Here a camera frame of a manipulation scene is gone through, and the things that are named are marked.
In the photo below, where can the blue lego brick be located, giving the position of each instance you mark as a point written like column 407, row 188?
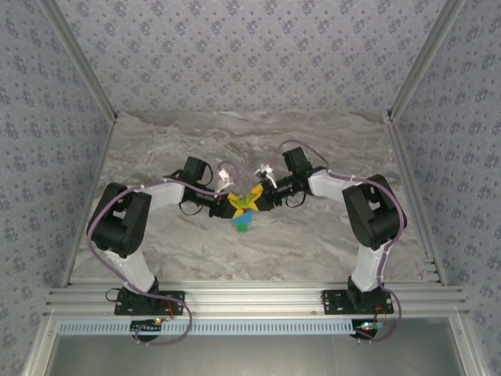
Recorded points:
column 242, row 220

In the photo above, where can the red lego brick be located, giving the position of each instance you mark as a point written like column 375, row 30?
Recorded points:
column 246, row 212

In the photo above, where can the dark green lego brick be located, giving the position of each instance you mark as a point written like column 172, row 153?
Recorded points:
column 243, row 228

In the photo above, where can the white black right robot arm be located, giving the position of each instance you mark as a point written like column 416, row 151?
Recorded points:
column 329, row 186

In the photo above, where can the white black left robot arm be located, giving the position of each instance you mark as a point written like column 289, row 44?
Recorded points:
column 164, row 194

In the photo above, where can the grey metal panel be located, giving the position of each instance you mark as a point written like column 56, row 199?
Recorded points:
column 254, row 356

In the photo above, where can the small circuit board with LED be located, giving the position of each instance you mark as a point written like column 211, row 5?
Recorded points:
column 143, row 326
column 372, row 326

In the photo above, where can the long aluminium base rail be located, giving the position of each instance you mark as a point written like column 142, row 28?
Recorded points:
column 254, row 297

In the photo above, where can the narrow aluminium side rail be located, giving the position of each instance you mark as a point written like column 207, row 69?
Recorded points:
column 102, row 156

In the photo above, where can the wide aluminium side rail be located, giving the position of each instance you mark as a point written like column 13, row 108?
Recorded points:
column 413, row 196

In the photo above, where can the aluminium corner post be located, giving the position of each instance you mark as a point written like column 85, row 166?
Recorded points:
column 83, row 58
column 422, row 58

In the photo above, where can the short aluminium frame rail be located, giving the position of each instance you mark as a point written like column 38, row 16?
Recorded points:
column 39, row 352
column 467, row 352

